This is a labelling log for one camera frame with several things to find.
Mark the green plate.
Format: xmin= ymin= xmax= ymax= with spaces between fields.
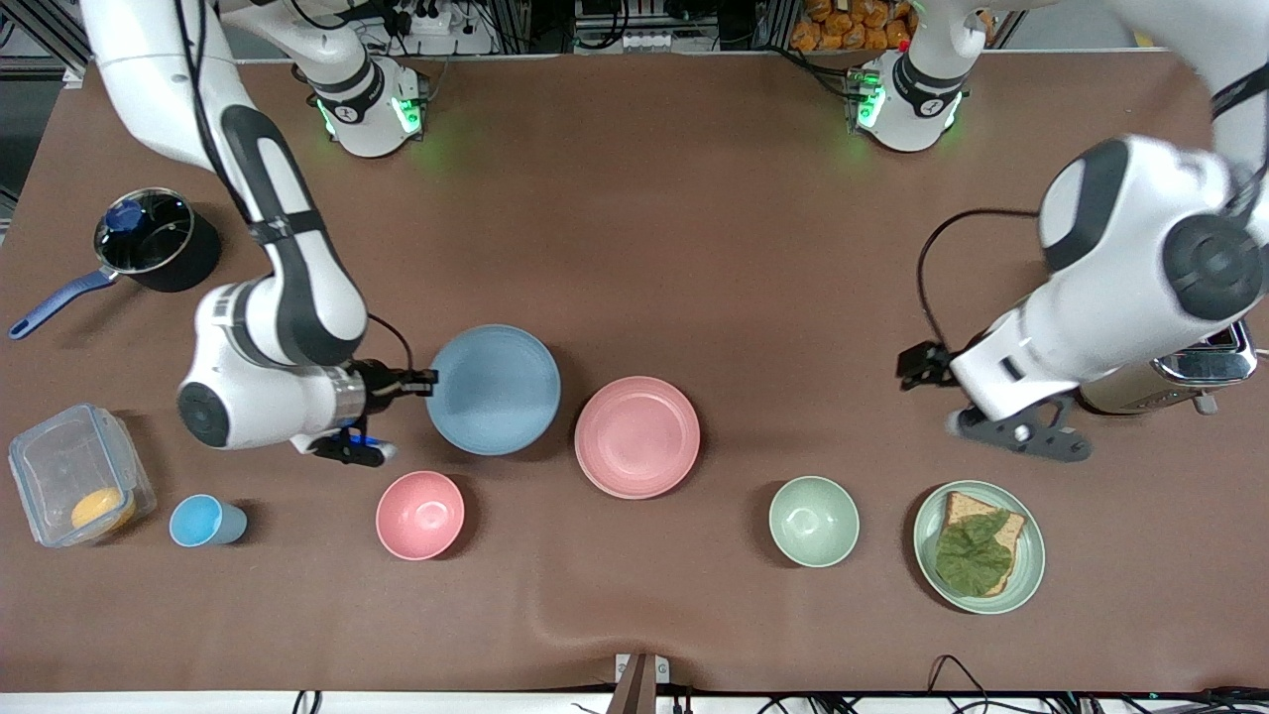
xmin=913 ymin=481 xmax=1046 ymax=615

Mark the blue cup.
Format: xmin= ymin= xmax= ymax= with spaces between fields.
xmin=169 ymin=494 xmax=249 ymax=548

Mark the orange snack bag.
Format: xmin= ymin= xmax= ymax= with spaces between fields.
xmin=790 ymin=0 xmax=997 ymax=53

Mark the pink plate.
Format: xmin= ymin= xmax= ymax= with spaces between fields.
xmin=574 ymin=376 xmax=702 ymax=500

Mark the green lettuce leaf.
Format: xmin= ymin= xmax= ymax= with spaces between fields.
xmin=935 ymin=511 xmax=1014 ymax=598

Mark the white power strip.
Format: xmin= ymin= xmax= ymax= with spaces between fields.
xmin=392 ymin=0 xmax=459 ymax=37

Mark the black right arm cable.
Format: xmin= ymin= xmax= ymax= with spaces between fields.
xmin=173 ymin=0 xmax=415 ymax=376

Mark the silver toaster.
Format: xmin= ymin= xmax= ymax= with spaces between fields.
xmin=1079 ymin=319 xmax=1258 ymax=416

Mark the clear plastic container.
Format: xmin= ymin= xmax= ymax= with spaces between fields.
xmin=8 ymin=403 xmax=158 ymax=549

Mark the metal table clamp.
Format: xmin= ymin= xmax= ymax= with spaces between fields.
xmin=607 ymin=653 xmax=671 ymax=714

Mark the brown table cover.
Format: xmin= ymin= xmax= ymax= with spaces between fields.
xmin=0 ymin=55 xmax=1269 ymax=695

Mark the black pot with blue handle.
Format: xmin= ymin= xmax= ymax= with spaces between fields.
xmin=9 ymin=186 xmax=222 ymax=341

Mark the blue plate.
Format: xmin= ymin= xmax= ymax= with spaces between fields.
xmin=426 ymin=324 xmax=562 ymax=457

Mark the green bowl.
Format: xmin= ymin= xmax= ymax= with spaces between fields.
xmin=769 ymin=476 xmax=861 ymax=568

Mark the yellow food piece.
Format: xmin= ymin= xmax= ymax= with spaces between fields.
xmin=70 ymin=487 xmax=137 ymax=534

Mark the black cable loop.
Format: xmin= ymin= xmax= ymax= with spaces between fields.
xmin=927 ymin=654 xmax=994 ymax=714

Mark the bread slice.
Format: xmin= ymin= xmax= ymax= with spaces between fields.
xmin=937 ymin=492 xmax=1027 ymax=597

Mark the pink bowl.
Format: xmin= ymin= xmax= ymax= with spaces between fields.
xmin=376 ymin=470 xmax=466 ymax=562

